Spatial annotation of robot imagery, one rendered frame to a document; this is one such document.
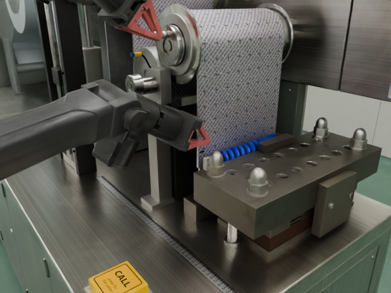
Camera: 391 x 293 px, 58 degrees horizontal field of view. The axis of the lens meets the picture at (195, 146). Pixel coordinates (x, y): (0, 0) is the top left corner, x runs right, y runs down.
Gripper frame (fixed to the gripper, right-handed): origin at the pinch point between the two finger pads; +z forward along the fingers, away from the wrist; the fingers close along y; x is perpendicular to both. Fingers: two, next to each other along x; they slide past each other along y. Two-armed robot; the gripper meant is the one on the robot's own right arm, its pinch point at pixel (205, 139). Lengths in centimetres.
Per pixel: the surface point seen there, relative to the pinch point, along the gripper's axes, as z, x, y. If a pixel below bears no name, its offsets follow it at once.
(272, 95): 13.7, 15.0, 0.2
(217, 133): 2.4, 2.2, 0.3
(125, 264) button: -12.5, -24.0, 7.5
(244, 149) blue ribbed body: 8.3, 1.3, 3.4
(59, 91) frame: -14.3, -4.0, -43.5
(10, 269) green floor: 29, -107, -127
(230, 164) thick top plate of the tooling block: 3.5, -2.5, 5.9
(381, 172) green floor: 263, 29, -62
